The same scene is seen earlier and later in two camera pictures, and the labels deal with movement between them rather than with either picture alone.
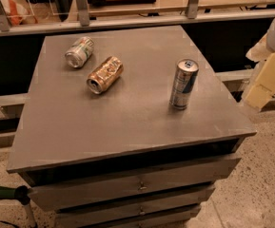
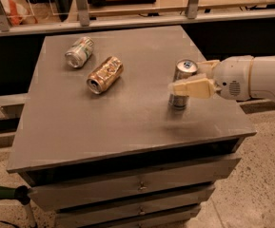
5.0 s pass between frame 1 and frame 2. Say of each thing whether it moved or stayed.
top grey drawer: stayed
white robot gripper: moved
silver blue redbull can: stayed
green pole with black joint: stayed
